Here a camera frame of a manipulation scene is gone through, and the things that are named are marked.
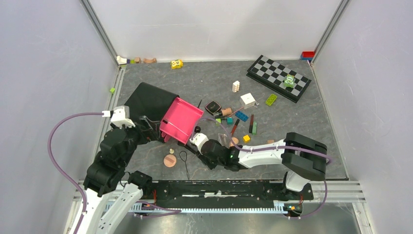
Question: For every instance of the black makeup organizer box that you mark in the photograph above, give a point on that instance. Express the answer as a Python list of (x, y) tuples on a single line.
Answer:
[(151, 101)]

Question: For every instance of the dark brown lipstick pen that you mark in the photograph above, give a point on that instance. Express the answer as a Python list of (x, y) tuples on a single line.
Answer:
[(251, 123)]

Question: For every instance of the chessboard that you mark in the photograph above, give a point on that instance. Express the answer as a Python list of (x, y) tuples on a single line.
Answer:
[(271, 74)]

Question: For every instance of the round wooden disc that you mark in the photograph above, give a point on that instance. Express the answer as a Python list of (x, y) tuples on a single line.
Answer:
[(170, 160)]

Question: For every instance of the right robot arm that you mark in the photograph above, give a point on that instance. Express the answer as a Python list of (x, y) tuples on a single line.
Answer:
[(305, 158)]

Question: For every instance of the green tube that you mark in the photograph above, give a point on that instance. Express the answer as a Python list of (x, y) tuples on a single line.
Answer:
[(254, 128)]

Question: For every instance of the black compact case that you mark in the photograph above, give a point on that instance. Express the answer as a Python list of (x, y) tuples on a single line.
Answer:
[(213, 107)]

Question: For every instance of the white stacked block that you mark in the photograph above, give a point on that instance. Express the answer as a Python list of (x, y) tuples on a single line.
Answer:
[(235, 86)]

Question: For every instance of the blue lego brick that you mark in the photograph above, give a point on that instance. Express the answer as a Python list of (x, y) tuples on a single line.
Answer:
[(240, 115)]

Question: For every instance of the white cube box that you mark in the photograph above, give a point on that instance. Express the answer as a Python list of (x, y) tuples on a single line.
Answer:
[(248, 101)]

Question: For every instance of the beige makeup sponge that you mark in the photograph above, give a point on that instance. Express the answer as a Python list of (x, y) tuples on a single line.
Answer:
[(234, 141)]

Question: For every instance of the red lip pencil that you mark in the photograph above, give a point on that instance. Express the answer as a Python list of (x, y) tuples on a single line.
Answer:
[(235, 127)]

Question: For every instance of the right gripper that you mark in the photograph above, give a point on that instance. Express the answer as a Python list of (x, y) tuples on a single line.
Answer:
[(204, 160)]

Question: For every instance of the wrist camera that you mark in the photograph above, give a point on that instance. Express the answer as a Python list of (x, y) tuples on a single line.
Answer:
[(120, 117), (199, 139)]

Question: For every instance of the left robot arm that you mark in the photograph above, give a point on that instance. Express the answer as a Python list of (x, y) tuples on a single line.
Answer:
[(108, 169)]

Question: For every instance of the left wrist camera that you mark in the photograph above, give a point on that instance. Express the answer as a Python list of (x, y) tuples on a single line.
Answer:
[(120, 117)]

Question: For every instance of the green lego brick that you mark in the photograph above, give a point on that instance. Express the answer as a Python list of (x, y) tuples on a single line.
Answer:
[(271, 100)]

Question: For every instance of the clear plastic bag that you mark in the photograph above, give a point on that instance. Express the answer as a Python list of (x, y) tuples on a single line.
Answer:
[(223, 139)]

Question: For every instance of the red blue bricks stack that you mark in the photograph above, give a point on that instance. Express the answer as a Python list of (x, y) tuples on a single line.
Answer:
[(307, 55)]

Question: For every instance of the black wire loop tool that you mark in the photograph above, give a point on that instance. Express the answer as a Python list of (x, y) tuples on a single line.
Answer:
[(184, 157)]

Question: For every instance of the yellow cube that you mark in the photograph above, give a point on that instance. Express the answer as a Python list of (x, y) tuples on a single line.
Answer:
[(246, 139)]

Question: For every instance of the green toy monster block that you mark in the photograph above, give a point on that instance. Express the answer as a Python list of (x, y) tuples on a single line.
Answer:
[(289, 81)]

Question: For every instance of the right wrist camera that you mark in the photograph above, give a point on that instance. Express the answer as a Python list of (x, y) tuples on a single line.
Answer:
[(199, 139)]

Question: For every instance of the black makeup brush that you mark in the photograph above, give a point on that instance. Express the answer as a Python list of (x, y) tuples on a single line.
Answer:
[(192, 148)]

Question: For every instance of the pink top drawer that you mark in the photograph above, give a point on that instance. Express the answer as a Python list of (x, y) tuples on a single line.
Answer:
[(179, 121)]

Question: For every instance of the foundation bottle beige cap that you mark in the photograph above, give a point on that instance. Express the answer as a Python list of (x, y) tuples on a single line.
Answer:
[(223, 112)]

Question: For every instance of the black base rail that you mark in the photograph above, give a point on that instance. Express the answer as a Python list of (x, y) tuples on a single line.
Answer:
[(214, 194)]

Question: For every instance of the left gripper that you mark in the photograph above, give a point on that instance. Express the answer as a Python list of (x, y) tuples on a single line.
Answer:
[(152, 132)]

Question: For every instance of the wooden arch block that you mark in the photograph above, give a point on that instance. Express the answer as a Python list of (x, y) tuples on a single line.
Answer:
[(149, 60)]

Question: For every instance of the yellow toy block face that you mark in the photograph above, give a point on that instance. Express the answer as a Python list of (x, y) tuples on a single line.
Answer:
[(176, 64)]

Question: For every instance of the white corner block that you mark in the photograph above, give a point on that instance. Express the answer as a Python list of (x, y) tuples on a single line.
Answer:
[(120, 60)]

